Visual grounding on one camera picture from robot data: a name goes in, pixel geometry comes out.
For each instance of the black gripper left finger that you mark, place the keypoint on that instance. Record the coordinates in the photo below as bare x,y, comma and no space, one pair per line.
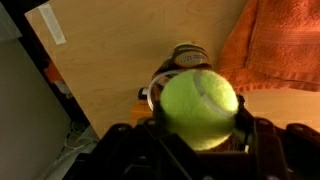
133,153

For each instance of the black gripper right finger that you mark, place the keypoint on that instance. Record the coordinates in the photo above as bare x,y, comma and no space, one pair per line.
283,153

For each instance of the yellow-green tennis ball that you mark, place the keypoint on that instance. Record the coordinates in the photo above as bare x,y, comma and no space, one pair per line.
200,108

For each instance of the clear tennis ball can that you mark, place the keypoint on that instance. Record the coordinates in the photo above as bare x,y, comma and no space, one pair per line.
190,56

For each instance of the orange book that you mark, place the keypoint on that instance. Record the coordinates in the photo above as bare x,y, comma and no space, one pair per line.
141,111

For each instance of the orange terry towel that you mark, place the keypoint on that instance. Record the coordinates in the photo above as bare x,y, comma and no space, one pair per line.
280,43

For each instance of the white tape strip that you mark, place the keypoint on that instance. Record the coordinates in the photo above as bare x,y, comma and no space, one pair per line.
52,25

